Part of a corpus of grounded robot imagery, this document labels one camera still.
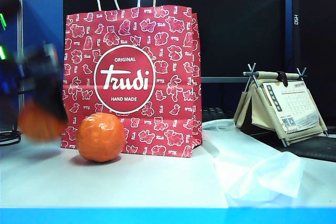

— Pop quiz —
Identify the black keyboard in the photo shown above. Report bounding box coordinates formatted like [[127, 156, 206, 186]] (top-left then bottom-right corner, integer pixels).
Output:
[[202, 106, 236, 122]]

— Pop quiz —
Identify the grey partition post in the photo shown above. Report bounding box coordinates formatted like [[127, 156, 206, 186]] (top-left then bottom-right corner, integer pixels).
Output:
[[16, 0, 25, 59]]

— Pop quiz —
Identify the black AOC monitor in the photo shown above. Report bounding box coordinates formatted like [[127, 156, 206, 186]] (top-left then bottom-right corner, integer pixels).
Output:
[[62, 0, 286, 83]]

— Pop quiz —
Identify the black HSD monitor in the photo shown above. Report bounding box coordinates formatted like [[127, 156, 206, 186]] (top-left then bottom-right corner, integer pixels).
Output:
[[291, 0, 336, 128]]

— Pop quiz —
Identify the beige canvas desk calendar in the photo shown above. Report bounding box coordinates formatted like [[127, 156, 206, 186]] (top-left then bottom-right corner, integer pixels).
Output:
[[233, 62, 329, 148]]

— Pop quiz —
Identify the translucent white plastic bag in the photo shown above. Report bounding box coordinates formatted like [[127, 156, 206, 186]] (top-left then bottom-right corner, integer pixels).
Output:
[[202, 118, 303, 201]]

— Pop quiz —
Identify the coiled black cable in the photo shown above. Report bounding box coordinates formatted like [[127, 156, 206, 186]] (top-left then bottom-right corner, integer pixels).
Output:
[[0, 129, 22, 147]]

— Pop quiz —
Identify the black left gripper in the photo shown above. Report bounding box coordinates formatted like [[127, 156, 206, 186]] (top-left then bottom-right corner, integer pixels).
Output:
[[16, 42, 70, 131]]

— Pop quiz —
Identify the black desk mat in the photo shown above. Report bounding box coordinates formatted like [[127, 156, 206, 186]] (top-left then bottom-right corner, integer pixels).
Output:
[[244, 126, 336, 163]]

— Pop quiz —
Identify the red Trudi paper bag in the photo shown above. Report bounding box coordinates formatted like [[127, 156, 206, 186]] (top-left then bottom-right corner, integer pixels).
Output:
[[60, 0, 203, 158]]

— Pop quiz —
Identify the orange fruit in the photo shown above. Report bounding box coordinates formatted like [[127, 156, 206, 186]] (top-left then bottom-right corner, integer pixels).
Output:
[[76, 112, 126, 163], [17, 100, 68, 141]]

